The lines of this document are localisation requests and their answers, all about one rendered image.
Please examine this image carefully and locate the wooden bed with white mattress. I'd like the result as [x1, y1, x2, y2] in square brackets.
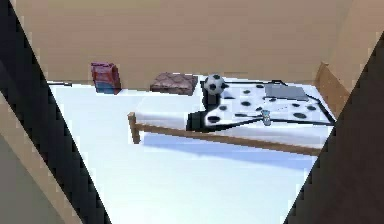
[127, 61, 351, 157]

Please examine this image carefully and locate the brown quilted pillow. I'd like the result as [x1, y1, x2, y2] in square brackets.
[149, 72, 199, 97]

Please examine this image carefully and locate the black and white soccer ball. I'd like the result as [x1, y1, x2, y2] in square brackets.
[203, 73, 227, 96]

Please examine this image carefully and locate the white blanket with black spots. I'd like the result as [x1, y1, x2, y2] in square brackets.
[185, 78, 336, 132]

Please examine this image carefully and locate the red and blue box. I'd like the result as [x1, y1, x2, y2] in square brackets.
[90, 61, 122, 96]

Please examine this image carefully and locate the grey laptop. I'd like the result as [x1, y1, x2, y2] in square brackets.
[264, 83, 310, 102]

